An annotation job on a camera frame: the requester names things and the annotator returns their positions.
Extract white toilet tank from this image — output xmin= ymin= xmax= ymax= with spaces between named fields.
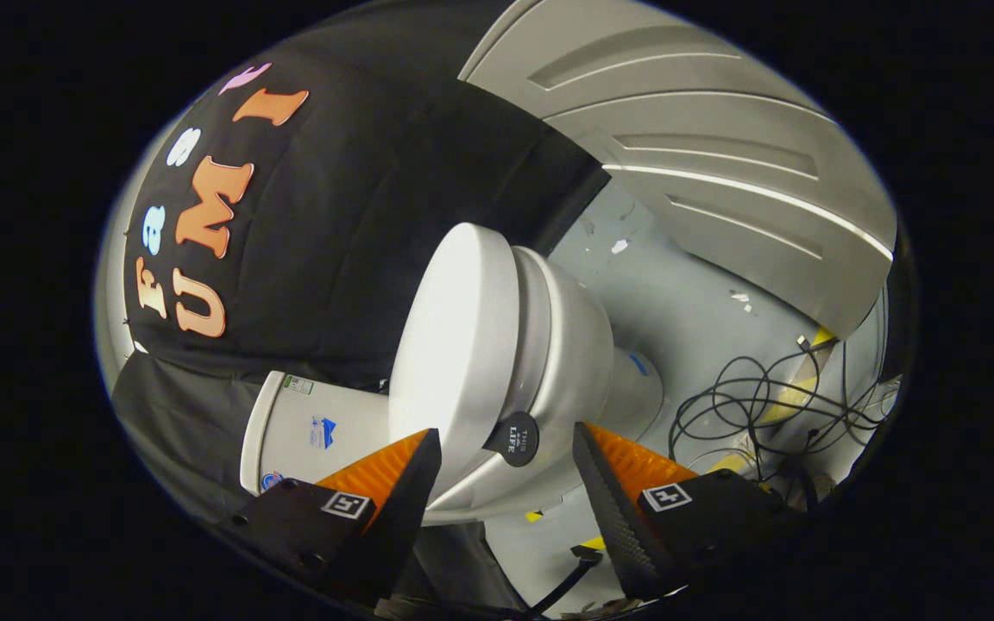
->
xmin=240 ymin=371 xmax=394 ymax=498

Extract tangled black cables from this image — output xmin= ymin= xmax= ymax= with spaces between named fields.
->
xmin=668 ymin=336 xmax=890 ymax=486

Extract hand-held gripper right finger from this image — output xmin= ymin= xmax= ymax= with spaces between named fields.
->
xmin=573 ymin=423 xmax=808 ymax=600

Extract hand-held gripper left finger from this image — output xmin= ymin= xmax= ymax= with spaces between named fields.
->
xmin=217 ymin=430 xmax=443 ymax=600

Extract white drawer cabinet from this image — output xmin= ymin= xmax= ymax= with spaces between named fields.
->
xmin=460 ymin=0 xmax=898 ymax=340

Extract thick black cable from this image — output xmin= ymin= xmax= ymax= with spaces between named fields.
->
xmin=530 ymin=545 xmax=603 ymax=617

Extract white toilet lid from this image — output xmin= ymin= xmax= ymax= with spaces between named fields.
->
xmin=388 ymin=223 xmax=541 ymax=503

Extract black backdrop cloth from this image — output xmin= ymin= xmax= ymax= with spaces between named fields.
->
xmin=109 ymin=17 xmax=612 ymax=529

